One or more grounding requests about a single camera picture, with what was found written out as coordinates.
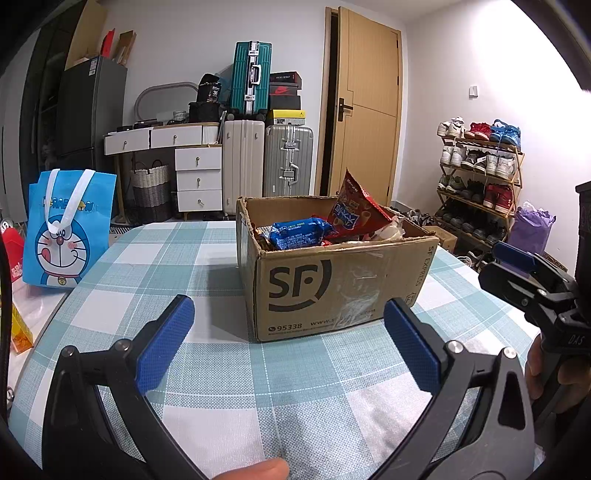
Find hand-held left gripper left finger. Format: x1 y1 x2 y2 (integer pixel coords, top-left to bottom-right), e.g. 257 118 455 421
41 294 213 480

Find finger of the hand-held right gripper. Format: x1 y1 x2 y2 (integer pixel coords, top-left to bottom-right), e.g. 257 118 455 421
492 241 576 290
478 261 567 325

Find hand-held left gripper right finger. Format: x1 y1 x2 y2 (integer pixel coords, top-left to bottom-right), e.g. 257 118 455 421
369 298 539 480

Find brown cardboard box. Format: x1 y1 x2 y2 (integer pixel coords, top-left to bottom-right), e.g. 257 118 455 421
235 195 440 343

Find red triangular snack packet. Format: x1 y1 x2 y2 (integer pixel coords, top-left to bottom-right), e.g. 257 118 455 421
325 168 393 241

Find blue cookie packet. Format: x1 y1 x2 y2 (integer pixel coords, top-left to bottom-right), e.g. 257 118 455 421
268 219 335 251

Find person's right hand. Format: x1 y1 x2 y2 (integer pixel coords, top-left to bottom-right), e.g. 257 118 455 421
524 332 591 416

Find person's left hand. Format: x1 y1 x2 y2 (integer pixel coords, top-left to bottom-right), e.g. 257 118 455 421
210 458 291 480

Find purple bag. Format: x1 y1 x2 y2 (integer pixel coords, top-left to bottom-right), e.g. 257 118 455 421
508 200 555 259

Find patterned cardboard box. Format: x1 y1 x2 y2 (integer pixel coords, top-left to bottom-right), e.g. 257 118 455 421
542 251 568 273

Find group of assorted shoes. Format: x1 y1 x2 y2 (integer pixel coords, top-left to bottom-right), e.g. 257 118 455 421
437 117 522 268

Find small cardboard box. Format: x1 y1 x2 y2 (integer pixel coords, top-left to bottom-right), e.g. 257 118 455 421
425 225 458 254

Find scattered dark sneakers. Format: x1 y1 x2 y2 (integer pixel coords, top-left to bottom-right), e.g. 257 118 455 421
392 208 435 227

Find wooden shoe rack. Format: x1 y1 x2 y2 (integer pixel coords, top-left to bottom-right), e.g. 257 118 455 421
436 117 525 271

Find yellow drink carton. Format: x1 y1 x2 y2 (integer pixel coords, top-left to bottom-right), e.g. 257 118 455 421
9 302 35 355

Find blue cartoon cat tote bag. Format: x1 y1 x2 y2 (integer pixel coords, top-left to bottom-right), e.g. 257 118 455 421
23 169 117 289

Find woven laundry basket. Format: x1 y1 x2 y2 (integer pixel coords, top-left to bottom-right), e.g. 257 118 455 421
130 159 172 222

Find white drawer cabinet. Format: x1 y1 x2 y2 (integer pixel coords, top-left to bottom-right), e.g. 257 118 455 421
104 124 225 213

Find red packet beside tote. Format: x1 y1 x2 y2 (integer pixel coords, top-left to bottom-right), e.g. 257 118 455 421
0 228 26 282

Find cream suitcase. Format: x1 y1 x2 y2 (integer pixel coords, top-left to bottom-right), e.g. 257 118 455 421
222 119 266 215

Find wooden door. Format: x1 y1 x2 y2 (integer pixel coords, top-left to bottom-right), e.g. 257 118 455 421
318 7 402 206

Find silver suitcase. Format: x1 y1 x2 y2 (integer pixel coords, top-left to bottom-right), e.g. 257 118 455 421
263 124 315 198

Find black round box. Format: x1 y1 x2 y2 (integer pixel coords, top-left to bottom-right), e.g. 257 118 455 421
188 102 221 123

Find grey refrigerator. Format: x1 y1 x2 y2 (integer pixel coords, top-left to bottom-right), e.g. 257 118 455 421
58 55 127 171

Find yellow shoe box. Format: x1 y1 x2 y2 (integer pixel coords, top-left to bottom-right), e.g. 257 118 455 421
268 109 308 126

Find black labelled bag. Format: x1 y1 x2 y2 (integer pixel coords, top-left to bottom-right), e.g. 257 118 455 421
198 73 223 104

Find dark wardrobe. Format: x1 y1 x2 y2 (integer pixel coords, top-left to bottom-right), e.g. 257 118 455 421
28 0 88 204

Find teal suitcase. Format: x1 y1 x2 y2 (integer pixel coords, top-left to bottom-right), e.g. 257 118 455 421
230 41 273 120

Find flat cardboard sheet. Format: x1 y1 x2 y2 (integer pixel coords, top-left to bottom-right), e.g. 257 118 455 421
65 0 108 70

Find grey oval frame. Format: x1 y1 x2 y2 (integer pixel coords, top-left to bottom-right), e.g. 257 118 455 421
135 82 199 125

